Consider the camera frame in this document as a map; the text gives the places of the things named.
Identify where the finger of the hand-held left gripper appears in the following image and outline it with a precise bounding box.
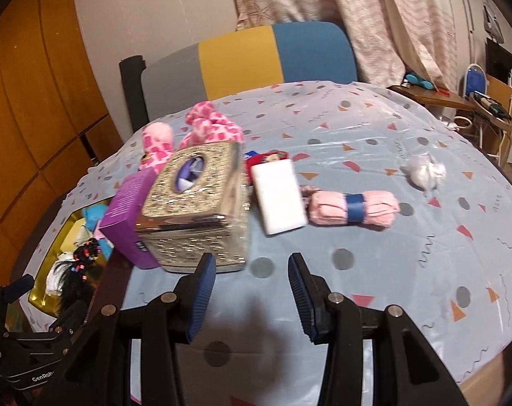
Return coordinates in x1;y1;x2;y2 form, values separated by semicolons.
0;274;34;305
4;299;89;347

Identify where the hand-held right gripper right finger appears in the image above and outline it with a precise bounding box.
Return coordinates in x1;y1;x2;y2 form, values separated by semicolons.
287;253;468;406

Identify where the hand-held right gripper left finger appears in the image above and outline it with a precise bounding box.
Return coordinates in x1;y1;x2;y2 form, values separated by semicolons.
48;254;216;406

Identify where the black beaded wig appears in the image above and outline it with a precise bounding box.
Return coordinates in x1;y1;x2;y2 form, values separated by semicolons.
55;239;102;318

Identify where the dark tin box gold interior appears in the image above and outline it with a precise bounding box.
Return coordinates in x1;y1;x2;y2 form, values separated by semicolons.
27;208;113;318

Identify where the pink towel blue band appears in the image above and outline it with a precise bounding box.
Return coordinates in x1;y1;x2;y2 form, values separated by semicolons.
307;189;401;228

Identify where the blue plush toy pink dress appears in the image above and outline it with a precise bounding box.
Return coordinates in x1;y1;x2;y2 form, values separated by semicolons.
82;204;115;258

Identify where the white sponge block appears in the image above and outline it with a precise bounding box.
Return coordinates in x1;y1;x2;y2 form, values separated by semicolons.
250;160;308;236

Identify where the clear plastic bag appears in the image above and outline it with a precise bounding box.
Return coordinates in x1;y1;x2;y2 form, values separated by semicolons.
402;152;448;191

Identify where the light blue printed tablecloth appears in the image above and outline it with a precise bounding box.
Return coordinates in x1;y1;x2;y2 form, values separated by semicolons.
21;80;512;406

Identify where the gold ornate tissue box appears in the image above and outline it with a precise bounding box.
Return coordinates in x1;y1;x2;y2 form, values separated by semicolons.
134;141;250;273

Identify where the purple cardboard box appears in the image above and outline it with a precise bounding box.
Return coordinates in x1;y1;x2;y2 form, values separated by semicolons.
99;172;161;270

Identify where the red plush doll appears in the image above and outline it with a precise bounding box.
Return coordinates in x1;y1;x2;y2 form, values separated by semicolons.
244;149;291;187

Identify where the wooden wardrobe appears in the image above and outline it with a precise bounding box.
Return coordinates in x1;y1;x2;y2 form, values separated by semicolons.
0;0;125;288

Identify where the pink spotted plush toy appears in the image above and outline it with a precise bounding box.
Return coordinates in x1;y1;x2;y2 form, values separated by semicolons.
138;101;245;174

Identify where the grey yellow blue chair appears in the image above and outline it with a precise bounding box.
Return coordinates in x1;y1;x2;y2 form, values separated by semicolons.
140;22;358;125

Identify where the wooden chair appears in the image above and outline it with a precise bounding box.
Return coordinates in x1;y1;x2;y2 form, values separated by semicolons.
472;76;512;165

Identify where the green power drill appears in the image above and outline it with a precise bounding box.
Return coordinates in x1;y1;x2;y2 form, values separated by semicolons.
474;92;512;119

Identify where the blue folding chair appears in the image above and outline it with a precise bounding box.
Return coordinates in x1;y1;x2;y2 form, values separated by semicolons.
463;63;487;98

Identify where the pale printed curtain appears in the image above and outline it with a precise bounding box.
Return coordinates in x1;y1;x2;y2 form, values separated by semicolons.
228;0;472;94

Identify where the black monitor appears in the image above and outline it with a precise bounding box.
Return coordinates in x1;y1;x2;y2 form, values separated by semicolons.
487;38;512;89

